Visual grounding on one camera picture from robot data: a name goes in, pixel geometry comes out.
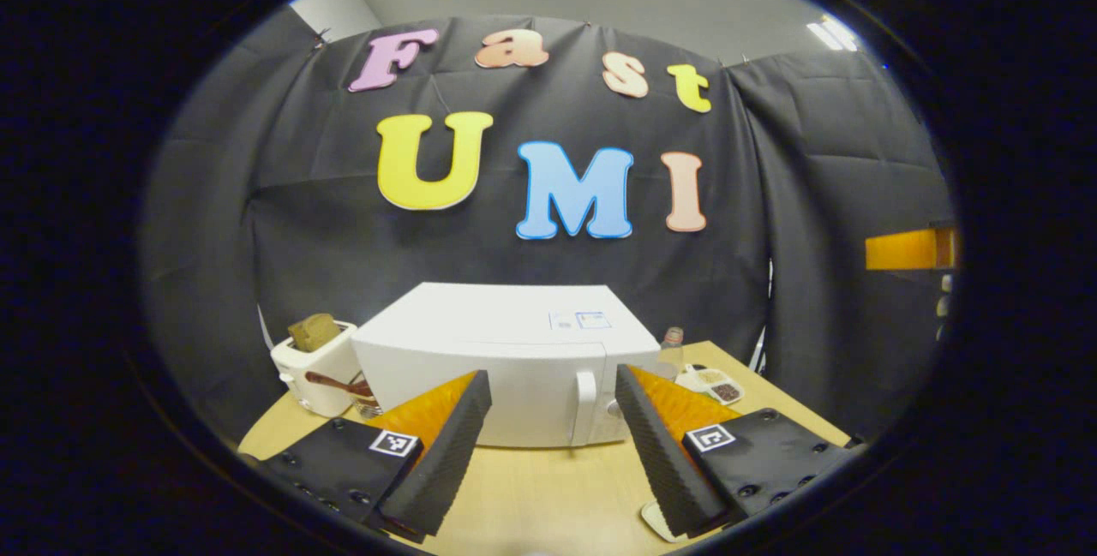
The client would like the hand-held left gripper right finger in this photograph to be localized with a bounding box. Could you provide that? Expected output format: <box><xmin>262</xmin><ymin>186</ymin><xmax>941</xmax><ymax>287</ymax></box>
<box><xmin>614</xmin><ymin>363</ymin><xmax>858</xmax><ymax>540</ymax></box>

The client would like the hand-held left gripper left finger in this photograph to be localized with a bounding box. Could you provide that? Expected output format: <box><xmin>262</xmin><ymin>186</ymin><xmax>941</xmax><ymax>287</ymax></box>
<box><xmin>257</xmin><ymin>369</ymin><xmax>494</xmax><ymax>542</ymax></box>

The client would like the white microwave oven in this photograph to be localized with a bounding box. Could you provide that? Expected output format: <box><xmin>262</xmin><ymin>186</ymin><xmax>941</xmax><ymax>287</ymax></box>
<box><xmin>351</xmin><ymin>282</ymin><xmax>662</xmax><ymax>450</ymax></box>

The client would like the pale green plate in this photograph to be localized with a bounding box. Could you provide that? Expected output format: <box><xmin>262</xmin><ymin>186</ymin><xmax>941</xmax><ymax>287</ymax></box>
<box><xmin>641</xmin><ymin>500</ymin><xmax>689</xmax><ymax>544</ymax></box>

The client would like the divided dish of beans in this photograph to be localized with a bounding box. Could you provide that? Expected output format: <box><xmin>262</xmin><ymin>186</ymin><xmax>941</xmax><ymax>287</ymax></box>
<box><xmin>677</xmin><ymin>365</ymin><xmax>745</xmax><ymax>406</ymax></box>

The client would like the small clear plastic bottle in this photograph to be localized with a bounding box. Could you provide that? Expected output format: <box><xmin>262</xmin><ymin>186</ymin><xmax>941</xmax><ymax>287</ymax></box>
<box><xmin>656</xmin><ymin>326</ymin><xmax>686</xmax><ymax>381</ymax></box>

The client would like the brown spoon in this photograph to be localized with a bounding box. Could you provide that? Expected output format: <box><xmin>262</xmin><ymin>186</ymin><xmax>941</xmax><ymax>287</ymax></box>
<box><xmin>304</xmin><ymin>371</ymin><xmax>375</xmax><ymax>398</ymax></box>

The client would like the white toaster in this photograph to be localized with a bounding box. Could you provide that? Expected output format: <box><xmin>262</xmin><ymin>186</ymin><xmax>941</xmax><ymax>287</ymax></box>
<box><xmin>271</xmin><ymin>320</ymin><xmax>365</xmax><ymax>418</ymax></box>

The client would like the brown bread slice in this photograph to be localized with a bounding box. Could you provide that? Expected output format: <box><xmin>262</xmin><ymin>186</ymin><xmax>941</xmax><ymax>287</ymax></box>
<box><xmin>287</xmin><ymin>313</ymin><xmax>342</xmax><ymax>353</ymax></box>

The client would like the small ceiling light panel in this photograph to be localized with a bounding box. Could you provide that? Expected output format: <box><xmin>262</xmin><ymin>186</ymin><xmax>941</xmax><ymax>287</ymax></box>
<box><xmin>806</xmin><ymin>15</ymin><xmax>860</xmax><ymax>52</ymax></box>

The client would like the black backdrop cloth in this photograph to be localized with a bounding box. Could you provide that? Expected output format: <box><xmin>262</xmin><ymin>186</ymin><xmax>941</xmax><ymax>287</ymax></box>
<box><xmin>141</xmin><ymin>8</ymin><xmax>956</xmax><ymax>445</ymax></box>

